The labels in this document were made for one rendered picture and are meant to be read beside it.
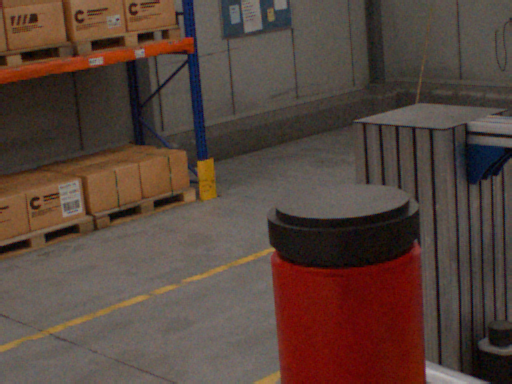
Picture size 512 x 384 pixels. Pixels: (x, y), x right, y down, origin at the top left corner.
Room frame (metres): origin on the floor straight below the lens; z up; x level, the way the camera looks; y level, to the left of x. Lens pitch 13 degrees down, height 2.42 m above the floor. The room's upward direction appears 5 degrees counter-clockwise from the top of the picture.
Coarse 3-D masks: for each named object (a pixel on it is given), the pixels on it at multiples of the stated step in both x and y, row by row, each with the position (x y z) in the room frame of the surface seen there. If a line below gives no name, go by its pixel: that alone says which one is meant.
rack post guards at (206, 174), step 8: (208, 160) 9.91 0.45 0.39; (200, 168) 9.88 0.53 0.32; (208, 168) 9.91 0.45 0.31; (200, 176) 9.89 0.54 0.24; (208, 176) 9.90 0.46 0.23; (200, 184) 9.90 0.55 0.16; (208, 184) 9.89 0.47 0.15; (200, 192) 9.91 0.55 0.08; (208, 192) 9.89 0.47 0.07; (200, 200) 9.87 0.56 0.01
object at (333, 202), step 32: (320, 192) 0.34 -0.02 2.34; (352, 192) 0.33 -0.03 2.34; (384, 192) 0.33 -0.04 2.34; (288, 224) 0.31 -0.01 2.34; (320, 224) 0.30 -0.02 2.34; (352, 224) 0.30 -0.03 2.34; (384, 224) 0.30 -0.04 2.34; (416, 224) 0.31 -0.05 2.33; (288, 256) 0.31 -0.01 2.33; (320, 256) 0.30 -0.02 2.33; (352, 256) 0.30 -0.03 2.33; (384, 256) 0.31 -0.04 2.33
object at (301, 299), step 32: (416, 256) 0.31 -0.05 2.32; (288, 288) 0.31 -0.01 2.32; (320, 288) 0.30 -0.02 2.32; (352, 288) 0.30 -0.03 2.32; (384, 288) 0.30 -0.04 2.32; (416, 288) 0.31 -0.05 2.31; (288, 320) 0.31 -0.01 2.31; (320, 320) 0.30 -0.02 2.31; (352, 320) 0.30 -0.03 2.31; (384, 320) 0.30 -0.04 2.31; (416, 320) 0.31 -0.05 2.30; (288, 352) 0.31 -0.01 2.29; (320, 352) 0.30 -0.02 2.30; (352, 352) 0.30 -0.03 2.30; (384, 352) 0.30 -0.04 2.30; (416, 352) 0.31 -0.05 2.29
